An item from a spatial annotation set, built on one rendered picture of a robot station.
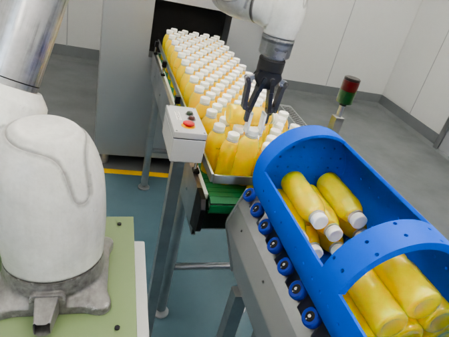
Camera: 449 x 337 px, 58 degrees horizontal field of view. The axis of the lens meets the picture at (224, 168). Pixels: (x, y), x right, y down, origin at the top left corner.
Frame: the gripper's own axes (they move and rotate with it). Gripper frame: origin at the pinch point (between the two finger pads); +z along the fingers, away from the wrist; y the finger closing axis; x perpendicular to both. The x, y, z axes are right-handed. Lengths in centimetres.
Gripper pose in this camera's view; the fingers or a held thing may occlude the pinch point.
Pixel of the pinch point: (254, 122)
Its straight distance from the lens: 123.8
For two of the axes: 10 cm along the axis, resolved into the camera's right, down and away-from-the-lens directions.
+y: 9.5, 0.6, 3.1
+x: -2.4, -5.2, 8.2
